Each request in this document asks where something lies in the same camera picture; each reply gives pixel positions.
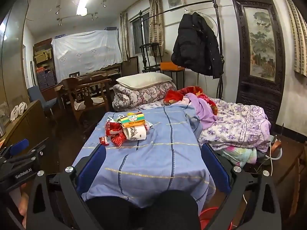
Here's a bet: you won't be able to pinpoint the ceiling track light rail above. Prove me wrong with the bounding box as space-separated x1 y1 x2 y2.
55 0 121 27

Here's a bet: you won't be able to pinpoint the glossy wardrobe door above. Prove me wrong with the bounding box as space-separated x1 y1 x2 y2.
0 0 29 125

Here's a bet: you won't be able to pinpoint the person's legs in black trousers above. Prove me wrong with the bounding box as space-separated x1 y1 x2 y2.
85 189 201 230

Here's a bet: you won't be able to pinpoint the pastel tie-dye blanket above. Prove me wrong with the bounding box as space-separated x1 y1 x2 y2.
222 145 258 168

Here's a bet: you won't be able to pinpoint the white cloth cover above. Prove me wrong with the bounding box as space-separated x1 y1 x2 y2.
51 29 123 73

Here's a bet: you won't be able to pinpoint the orange box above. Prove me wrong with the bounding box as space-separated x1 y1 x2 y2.
160 62 186 72

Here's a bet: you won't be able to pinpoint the cream pillow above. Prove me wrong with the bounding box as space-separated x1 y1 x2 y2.
116 72 173 89

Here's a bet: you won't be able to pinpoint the person's left hand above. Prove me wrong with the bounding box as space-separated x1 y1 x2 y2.
14 184 29 228

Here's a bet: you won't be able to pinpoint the carved wooden armchair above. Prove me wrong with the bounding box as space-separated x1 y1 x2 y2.
61 77 112 127

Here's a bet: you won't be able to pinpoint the red blanket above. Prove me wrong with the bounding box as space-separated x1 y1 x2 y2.
164 86 219 115

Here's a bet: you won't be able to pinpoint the brown rounded pot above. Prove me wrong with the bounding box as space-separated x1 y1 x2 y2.
273 139 284 154

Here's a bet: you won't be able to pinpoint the pale pink cloth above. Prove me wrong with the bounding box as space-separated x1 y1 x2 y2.
165 98 192 108

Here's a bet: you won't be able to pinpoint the black wooden chair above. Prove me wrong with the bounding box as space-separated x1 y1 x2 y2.
139 42 162 73

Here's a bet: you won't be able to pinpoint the shelf with boxes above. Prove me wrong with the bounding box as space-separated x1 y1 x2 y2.
33 38 57 91

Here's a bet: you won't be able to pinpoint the red snack wrapper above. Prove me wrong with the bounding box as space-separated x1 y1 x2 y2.
105 118 127 147

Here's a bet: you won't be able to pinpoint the barred window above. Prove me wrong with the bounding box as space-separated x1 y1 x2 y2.
130 8 150 55

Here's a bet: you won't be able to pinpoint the red plastic basket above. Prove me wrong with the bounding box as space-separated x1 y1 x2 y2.
199 206 234 230

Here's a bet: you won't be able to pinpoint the purple floral duvet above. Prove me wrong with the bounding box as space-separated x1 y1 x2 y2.
138 98 271 152

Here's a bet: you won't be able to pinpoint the white printed paper cup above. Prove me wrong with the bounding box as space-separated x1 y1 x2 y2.
123 125 147 141

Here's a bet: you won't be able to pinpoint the blue striped sheet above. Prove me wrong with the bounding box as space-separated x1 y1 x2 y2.
72 105 216 209

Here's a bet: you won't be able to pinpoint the black iron bed frame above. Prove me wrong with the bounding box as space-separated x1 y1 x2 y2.
139 0 226 101

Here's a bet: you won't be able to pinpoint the folded floral quilt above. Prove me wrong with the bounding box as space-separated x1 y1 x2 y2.
112 81 178 112

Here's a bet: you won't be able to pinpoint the standing fan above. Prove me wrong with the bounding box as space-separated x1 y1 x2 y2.
198 12 220 39

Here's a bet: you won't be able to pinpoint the checked beige curtain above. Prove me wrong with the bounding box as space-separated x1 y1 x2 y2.
282 0 307 78
149 0 166 53
120 12 130 61

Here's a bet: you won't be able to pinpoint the yellow green carton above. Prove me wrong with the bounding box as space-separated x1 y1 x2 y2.
119 112 146 128

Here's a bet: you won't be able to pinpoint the black padded jacket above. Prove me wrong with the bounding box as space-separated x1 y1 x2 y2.
171 12 224 79

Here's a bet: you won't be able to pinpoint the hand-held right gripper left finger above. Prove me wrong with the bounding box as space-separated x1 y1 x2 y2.
26 144 107 230

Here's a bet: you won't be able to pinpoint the pale blue basin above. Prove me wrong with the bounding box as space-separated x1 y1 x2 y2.
266 152 283 161

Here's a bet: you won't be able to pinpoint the lilac garment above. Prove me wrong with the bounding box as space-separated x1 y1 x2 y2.
183 93 217 128

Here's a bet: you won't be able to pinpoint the brown wooden cabinet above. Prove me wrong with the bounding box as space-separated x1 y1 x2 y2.
3 99 59 170

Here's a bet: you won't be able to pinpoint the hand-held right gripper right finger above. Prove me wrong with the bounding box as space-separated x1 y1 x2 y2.
201 143 282 230

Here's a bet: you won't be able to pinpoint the dark wooden table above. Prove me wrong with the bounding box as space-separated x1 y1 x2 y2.
54 71 121 101

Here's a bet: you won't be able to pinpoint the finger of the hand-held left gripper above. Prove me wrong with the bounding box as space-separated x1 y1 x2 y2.
0 138 30 160
0 145 46 173

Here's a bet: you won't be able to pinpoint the crumpled white cloth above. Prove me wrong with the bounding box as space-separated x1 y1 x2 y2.
11 102 28 120

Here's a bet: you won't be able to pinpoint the white cable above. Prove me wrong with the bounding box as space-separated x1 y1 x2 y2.
265 134 282 178

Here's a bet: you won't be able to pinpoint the carved dark wooden screen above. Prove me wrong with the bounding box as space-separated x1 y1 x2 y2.
228 0 286 127

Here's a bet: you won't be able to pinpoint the blue chair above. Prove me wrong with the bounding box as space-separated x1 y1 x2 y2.
27 85 59 115

